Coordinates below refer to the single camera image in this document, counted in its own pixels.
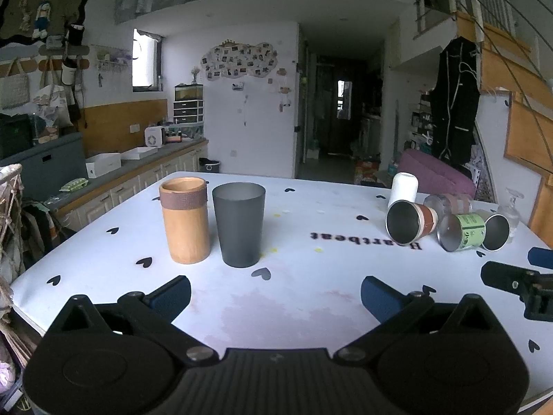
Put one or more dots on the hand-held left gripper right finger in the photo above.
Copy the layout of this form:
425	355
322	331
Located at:
380	299

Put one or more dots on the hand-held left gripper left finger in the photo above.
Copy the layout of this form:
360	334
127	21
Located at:
172	297

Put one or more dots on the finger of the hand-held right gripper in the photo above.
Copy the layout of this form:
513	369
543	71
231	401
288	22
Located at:
514	281
542	258

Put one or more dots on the plain steel cup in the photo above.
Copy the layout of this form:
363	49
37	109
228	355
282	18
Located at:
496	232

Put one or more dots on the bamboo cup with brown band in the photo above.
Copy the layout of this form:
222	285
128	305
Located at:
186	235

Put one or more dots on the steel cup with green label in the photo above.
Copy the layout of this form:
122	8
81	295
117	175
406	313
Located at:
470	227

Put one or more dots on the steel cup with brown sleeve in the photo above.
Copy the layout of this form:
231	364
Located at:
427	220

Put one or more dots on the dark grey cup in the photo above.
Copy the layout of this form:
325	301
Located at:
240	235

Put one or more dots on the glass cup with brown band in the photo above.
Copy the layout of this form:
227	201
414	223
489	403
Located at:
450	202

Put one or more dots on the white cup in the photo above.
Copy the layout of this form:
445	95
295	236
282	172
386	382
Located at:
404	188

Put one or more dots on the clear wine glass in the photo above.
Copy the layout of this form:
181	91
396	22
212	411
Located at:
512	215

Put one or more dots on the white heart-print tablecloth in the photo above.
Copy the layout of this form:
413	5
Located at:
302	281

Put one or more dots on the white cabinet counter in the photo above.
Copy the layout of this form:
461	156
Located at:
129	183

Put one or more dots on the purple cushion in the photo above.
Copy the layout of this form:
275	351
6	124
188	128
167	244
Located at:
432	173

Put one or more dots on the black trash bin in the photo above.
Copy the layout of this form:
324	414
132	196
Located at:
210	166

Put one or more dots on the white flat tray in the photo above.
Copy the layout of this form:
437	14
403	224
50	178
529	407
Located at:
139	152

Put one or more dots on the white cardboard box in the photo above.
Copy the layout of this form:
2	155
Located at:
103	165

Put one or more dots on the green wipes packet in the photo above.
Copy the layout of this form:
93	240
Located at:
74	185

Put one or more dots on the wooden staircase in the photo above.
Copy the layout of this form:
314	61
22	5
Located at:
518	108

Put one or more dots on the white countertop appliance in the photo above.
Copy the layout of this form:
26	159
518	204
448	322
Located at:
154	136

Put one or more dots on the black hanging coat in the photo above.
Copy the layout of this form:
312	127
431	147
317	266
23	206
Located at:
453	103

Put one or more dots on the wicker basket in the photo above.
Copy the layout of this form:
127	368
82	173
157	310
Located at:
9	224

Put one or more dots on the small drawer organizer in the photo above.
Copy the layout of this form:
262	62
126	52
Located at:
188	111

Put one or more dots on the glass fish tank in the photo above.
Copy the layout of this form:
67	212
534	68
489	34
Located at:
188	91

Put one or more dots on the black crate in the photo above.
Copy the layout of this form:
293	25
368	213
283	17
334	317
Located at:
15	136

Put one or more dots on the printed canvas tote bag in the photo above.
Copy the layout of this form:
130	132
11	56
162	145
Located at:
54	103

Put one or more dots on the window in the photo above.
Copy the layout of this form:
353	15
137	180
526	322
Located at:
144	60

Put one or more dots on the cloud-shaped photo board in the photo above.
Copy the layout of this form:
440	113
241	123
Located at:
240	58

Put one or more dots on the white knitted tote bag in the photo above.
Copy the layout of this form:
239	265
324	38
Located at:
13	90

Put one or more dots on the wall shelf with trinkets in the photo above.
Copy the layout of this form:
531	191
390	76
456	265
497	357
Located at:
111	58

